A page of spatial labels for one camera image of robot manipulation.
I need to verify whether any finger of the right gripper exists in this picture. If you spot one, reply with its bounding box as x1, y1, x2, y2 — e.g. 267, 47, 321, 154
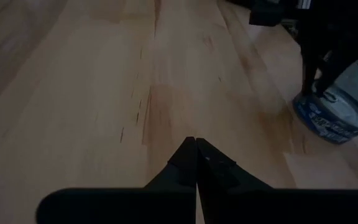
314, 46, 358, 98
300, 40, 320, 96

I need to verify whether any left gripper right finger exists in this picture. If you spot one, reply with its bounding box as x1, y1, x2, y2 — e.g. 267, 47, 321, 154
197, 138, 358, 224

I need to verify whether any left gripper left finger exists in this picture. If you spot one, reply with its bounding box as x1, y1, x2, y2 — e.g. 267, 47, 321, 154
35, 136, 198, 224

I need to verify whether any blue label tuna can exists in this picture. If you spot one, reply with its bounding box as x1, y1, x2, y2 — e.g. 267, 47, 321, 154
292, 81, 358, 146

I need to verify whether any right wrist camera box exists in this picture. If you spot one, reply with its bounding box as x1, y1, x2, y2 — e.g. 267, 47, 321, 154
249, 0, 285, 27

